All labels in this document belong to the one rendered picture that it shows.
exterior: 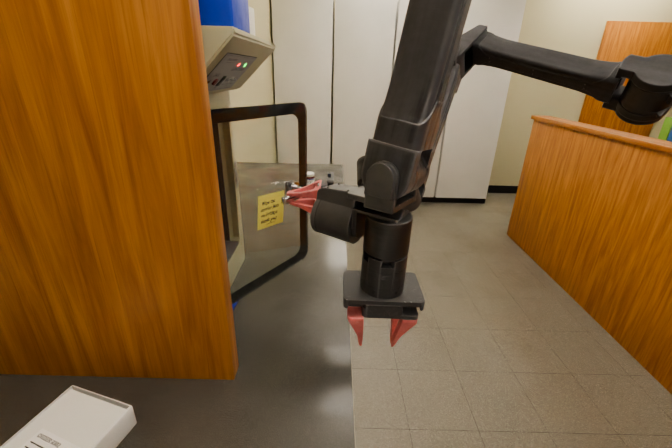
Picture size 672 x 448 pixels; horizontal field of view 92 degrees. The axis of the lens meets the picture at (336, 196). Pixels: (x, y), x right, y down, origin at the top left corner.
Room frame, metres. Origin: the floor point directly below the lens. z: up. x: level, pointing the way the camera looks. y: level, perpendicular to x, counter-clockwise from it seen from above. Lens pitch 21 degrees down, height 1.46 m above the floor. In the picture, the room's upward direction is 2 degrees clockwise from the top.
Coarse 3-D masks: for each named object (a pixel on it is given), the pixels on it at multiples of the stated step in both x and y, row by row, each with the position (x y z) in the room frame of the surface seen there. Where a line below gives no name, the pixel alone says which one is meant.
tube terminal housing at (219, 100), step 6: (210, 96) 0.69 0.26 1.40; (216, 96) 0.73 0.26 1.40; (222, 96) 0.76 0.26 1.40; (228, 96) 0.81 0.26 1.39; (210, 102) 0.69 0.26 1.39; (216, 102) 0.72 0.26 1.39; (222, 102) 0.76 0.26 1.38; (228, 102) 0.80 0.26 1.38; (210, 108) 0.68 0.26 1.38; (216, 108) 0.72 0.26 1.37
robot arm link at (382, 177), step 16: (368, 176) 0.34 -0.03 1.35; (384, 176) 0.33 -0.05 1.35; (320, 192) 0.40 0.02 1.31; (336, 192) 0.39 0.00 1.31; (352, 192) 0.37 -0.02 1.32; (368, 192) 0.33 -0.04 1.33; (384, 192) 0.32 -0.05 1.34; (416, 192) 0.39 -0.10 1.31; (320, 208) 0.39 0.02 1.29; (336, 208) 0.38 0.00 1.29; (352, 208) 0.37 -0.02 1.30; (368, 208) 0.34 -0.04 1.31; (384, 208) 0.33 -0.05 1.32; (400, 208) 0.34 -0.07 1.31; (320, 224) 0.38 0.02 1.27; (336, 224) 0.37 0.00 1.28; (352, 240) 0.37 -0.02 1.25
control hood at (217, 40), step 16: (208, 32) 0.50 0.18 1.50; (224, 32) 0.50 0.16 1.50; (240, 32) 0.53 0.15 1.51; (208, 48) 0.50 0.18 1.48; (224, 48) 0.51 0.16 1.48; (240, 48) 0.58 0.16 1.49; (256, 48) 0.67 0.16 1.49; (272, 48) 0.79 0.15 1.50; (208, 64) 0.50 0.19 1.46; (256, 64) 0.77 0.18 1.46; (240, 80) 0.76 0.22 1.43
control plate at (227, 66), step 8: (224, 56) 0.53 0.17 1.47; (232, 56) 0.57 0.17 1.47; (240, 56) 0.61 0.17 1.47; (248, 56) 0.65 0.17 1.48; (224, 64) 0.56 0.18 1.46; (232, 64) 0.60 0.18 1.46; (240, 64) 0.65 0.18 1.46; (248, 64) 0.70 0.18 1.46; (216, 72) 0.56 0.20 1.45; (224, 72) 0.60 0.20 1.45; (232, 72) 0.64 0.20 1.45; (240, 72) 0.70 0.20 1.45; (224, 80) 0.64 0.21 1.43; (208, 88) 0.58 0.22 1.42; (216, 88) 0.63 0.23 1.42; (224, 88) 0.68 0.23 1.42
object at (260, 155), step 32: (224, 128) 0.58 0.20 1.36; (256, 128) 0.63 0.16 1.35; (288, 128) 0.70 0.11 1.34; (224, 160) 0.57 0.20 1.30; (256, 160) 0.63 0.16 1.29; (288, 160) 0.70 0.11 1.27; (224, 192) 0.56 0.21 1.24; (256, 192) 0.62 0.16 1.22; (224, 224) 0.56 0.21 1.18; (256, 224) 0.62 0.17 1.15; (288, 224) 0.70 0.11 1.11; (256, 256) 0.62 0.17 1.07; (288, 256) 0.69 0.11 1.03; (256, 288) 0.61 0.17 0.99
